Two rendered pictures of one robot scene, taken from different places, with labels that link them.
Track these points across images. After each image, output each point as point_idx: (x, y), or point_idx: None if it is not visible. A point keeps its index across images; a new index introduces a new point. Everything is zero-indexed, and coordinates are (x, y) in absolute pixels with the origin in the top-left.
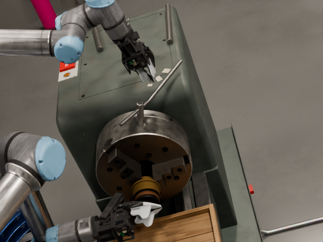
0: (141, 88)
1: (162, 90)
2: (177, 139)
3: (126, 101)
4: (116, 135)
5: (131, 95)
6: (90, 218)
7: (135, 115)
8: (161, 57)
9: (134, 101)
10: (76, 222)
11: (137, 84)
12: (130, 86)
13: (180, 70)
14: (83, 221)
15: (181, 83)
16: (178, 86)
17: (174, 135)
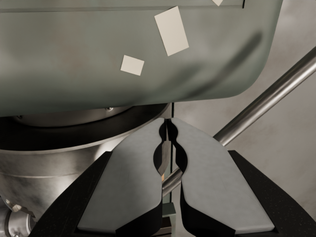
0: (93, 72)
1: (173, 93)
2: (166, 161)
3: (34, 106)
4: (41, 212)
5: (53, 95)
6: (27, 227)
7: (86, 168)
8: None
9: (69, 107)
10: (6, 233)
11: (67, 28)
12: (27, 32)
13: (267, 11)
14: (19, 231)
15: (242, 87)
16: (225, 92)
17: (164, 162)
